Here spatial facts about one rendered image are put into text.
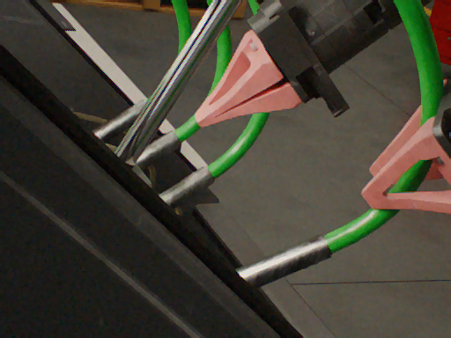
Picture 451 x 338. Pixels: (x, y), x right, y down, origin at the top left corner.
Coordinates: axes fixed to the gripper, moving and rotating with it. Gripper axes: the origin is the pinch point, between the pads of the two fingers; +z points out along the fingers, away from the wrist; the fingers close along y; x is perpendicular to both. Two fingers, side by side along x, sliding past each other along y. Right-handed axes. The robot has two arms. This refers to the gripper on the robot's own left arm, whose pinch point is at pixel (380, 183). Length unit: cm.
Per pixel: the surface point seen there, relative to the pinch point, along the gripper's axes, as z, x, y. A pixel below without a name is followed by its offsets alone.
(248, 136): 15.2, -3.1, -14.3
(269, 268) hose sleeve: 8.2, 0.1, 5.0
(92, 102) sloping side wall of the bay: 36.0, -11.7, -25.9
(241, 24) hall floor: 241, 61, -442
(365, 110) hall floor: 160, 115, -342
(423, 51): -7.3, -6.6, -0.6
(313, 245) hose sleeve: 5.1, 0.5, 3.5
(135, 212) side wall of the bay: -9.1, -16.7, 31.3
